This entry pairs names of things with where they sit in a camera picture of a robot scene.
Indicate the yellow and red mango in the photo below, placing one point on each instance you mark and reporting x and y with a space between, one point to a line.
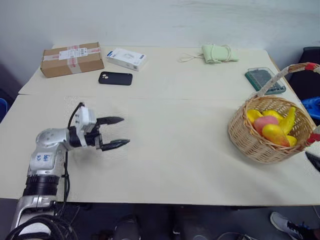
273 133

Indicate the blue object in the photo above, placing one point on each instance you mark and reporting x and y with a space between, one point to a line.
3 110

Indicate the pink peach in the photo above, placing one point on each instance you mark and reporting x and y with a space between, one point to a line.
265 122

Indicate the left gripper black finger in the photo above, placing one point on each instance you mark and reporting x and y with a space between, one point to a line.
110 120
115 144

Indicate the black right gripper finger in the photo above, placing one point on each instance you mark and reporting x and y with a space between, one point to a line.
315 161

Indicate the white and blue product box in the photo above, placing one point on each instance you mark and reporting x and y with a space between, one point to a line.
126 58

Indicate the black phone case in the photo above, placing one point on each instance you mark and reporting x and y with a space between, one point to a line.
116 78

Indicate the yellow-green fruit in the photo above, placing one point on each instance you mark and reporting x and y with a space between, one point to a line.
273 114

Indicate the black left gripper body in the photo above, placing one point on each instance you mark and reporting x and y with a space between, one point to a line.
93 140

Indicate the yellow banana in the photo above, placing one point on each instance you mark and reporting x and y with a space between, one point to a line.
287 122

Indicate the green transparent flat case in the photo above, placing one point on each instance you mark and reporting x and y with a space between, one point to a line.
260 76

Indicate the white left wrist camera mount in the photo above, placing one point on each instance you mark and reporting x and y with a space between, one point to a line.
83 117

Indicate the dark rounded shape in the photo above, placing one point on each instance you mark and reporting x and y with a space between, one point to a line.
127 227

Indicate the small orange-yellow fruit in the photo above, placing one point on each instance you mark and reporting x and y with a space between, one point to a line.
293 141

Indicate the white sneaker with black laces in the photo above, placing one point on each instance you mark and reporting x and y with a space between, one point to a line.
280 221

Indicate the black chair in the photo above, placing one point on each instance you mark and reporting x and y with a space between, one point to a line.
311 56

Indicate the brown taped cardboard box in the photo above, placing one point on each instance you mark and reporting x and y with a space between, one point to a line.
72 61

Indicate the blue plastic bag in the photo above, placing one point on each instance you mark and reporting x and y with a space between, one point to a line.
312 103

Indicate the round yellow fruit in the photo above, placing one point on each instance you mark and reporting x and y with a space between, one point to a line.
252 115

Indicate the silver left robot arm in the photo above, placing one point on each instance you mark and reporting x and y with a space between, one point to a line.
45 140

